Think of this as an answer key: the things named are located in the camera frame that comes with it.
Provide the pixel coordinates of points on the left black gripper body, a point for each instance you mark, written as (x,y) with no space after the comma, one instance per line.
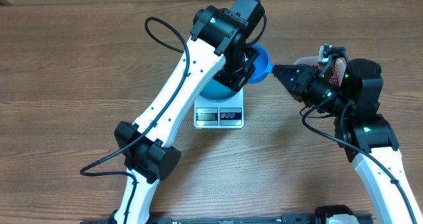
(235,74)

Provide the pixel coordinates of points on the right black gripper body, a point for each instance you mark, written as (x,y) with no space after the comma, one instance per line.
(320,89)

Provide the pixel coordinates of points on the blue plastic measuring scoop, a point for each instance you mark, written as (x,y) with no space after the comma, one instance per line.
(262,65)

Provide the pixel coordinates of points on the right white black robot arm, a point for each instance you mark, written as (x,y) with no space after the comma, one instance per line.
(348,114)

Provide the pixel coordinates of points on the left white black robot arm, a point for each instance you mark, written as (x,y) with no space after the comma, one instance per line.
(216,51)

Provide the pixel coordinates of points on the teal metal bowl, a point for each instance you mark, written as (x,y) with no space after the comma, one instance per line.
(215,91)

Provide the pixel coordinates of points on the white digital kitchen scale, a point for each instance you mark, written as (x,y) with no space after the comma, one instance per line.
(227,114)

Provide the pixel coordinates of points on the red adzuki beans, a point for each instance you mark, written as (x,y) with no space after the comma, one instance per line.
(334,74)

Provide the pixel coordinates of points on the clear plastic container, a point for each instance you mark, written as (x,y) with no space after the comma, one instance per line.
(313,61)

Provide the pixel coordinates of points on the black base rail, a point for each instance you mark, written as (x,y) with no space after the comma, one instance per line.
(322,214)

